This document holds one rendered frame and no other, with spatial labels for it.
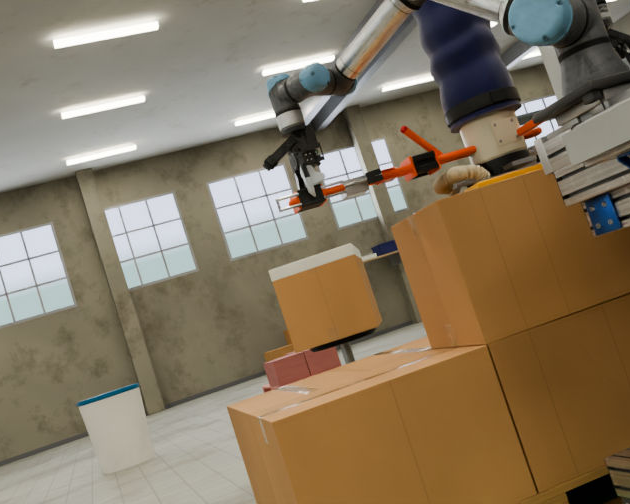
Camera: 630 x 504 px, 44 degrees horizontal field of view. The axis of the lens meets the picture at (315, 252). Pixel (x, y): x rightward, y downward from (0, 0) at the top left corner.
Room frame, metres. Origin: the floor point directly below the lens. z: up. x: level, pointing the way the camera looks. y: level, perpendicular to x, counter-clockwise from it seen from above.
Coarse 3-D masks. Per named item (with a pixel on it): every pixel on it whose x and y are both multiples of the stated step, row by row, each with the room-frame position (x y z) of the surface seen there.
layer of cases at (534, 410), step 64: (576, 320) 2.10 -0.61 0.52; (320, 384) 2.45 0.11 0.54; (384, 384) 1.95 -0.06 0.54; (448, 384) 1.99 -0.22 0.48; (512, 384) 2.04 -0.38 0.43; (576, 384) 2.08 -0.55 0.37; (256, 448) 2.33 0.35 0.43; (320, 448) 1.90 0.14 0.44; (384, 448) 1.94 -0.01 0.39; (448, 448) 1.98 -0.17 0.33; (512, 448) 2.02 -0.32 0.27; (576, 448) 2.06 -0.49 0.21
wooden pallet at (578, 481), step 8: (592, 472) 2.07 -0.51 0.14; (600, 472) 2.07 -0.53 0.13; (608, 472) 2.08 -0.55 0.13; (576, 480) 2.05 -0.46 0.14; (584, 480) 2.06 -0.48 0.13; (592, 480) 2.07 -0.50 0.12; (552, 488) 2.04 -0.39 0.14; (560, 488) 2.04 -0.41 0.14; (568, 488) 2.05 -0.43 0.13; (536, 496) 2.02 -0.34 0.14; (544, 496) 2.03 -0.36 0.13; (552, 496) 2.03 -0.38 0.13; (560, 496) 2.04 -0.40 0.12
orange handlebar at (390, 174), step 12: (528, 132) 2.28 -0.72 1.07; (540, 132) 2.30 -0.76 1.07; (444, 156) 2.21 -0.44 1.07; (456, 156) 2.22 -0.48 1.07; (468, 156) 2.28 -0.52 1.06; (396, 168) 2.18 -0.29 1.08; (408, 168) 2.18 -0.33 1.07; (384, 180) 2.17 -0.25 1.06; (324, 192) 2.12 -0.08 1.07; (336, 192) 2.13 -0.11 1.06; (288, 204) 2.13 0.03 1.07
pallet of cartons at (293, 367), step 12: (276, 360) 8.69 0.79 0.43; (288, 360) 8.69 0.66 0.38; (300, 360) 8.73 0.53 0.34; (312, 360) 8.76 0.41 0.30; (324, 360) 8.79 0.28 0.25; (336, 360) 8.82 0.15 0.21; (276, 372) 8.63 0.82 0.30; (288, 372) 8.67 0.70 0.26; (300, 372) 8.71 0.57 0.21; (312, 372) 8.75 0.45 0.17; (276, 384) 8.79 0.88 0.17
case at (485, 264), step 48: (480, 192) 2.06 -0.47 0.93; (528, 192) 2.09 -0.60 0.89; (432, 240) 2.14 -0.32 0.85; (480, 240) 2.05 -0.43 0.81; (528, 240) 2.08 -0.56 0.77; (576, 240) 2.11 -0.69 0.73; (624, 240) 2.15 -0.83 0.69; (432, 288) 2.25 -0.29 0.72; (480, 288) 2.04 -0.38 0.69; (528, 288) 2.07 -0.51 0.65; (576, 288) 2.10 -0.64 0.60; (624, 288) 2.14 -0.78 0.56; (432, 336) 2.37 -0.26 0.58; (480, 336) 2.04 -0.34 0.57
